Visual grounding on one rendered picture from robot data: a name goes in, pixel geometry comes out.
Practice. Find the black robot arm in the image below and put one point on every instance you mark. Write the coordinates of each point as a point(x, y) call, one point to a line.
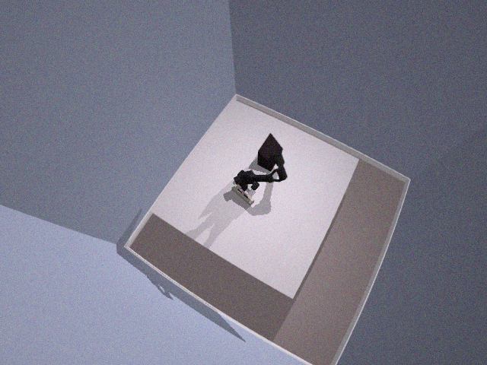
point(249, 177)

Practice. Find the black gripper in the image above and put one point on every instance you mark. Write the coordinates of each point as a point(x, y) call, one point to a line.
point(254, 185)

